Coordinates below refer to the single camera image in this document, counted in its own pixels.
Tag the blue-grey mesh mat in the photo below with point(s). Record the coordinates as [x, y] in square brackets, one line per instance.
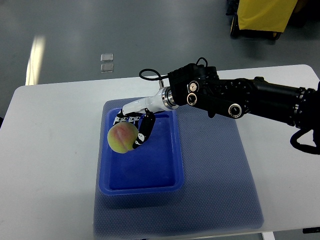
[218, 193]

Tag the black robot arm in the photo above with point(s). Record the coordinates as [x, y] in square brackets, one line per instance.
[199, 86]

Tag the upper clear floor tile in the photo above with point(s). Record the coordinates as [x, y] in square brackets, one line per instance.
[106, 57]

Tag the clear floor tile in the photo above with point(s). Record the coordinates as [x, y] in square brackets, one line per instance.
[106, 57]
[107, 68]

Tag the lower clear floor tile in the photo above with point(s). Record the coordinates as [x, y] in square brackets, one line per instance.
[107, 68]

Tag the yellow-pink peach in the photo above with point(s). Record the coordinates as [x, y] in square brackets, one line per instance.
[122, 136]

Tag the yellow black cart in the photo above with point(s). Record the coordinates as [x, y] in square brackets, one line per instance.
[267, 16]

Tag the blue plastic tray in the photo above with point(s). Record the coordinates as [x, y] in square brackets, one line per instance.
[154, 167]

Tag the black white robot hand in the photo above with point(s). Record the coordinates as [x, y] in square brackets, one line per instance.
[141, 113]

